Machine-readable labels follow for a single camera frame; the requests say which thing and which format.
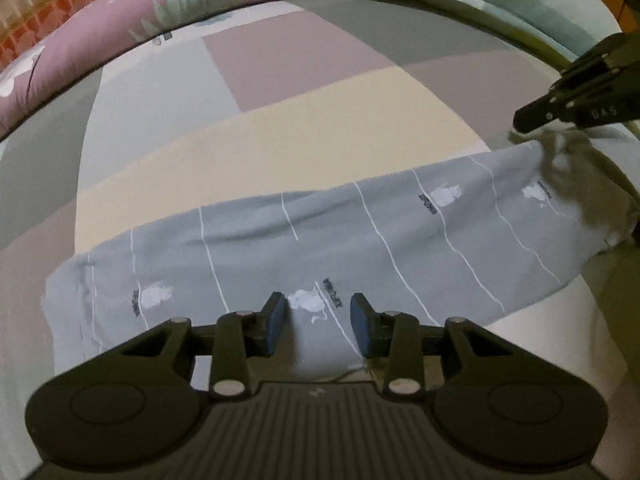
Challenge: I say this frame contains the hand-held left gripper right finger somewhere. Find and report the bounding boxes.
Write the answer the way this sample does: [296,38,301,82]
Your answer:
[350,292,593,401]

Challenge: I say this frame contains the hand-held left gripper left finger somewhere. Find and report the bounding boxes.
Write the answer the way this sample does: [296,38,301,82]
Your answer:
[50,292,289,401]

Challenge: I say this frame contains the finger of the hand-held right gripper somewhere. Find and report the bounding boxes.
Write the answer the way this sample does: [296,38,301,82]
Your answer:
[514,92,571,133]

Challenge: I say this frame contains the pink floral quilt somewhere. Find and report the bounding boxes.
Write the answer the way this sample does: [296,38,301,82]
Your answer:
[0,0,341,133]

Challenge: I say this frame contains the grey striped pants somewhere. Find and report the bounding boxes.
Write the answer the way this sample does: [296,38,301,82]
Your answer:
[40,127,640,381]

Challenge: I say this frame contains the patchwork bed sheet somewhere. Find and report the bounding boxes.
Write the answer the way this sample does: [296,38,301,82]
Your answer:
[0,0,640,480]

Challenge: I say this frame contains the patterned curtain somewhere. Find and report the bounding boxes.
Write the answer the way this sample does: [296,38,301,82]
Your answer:
[0,0,116,68]

